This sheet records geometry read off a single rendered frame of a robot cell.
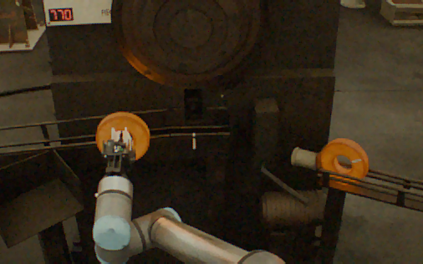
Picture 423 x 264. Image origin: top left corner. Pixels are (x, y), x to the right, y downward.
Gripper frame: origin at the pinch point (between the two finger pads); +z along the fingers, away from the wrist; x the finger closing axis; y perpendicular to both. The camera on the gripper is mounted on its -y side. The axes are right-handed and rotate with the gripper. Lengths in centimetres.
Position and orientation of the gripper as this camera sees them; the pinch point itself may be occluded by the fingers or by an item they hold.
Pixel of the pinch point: (122, 132)
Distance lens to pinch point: 155.6
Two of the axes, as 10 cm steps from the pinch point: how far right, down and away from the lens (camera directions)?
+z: -0.3, -7.5, 6.6
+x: -10.0, 0.4, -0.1
